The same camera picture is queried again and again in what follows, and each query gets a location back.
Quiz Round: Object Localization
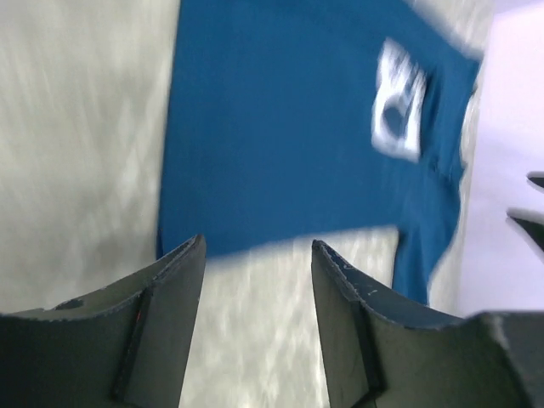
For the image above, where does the blue printed t-shirt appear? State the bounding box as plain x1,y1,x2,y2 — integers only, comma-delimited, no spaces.
156,1,481,303

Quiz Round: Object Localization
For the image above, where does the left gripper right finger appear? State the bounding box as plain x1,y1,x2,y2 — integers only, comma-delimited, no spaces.
311,241,543,407

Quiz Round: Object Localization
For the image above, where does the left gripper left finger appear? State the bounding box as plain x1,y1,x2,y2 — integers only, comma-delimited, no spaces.
1,235,206,407

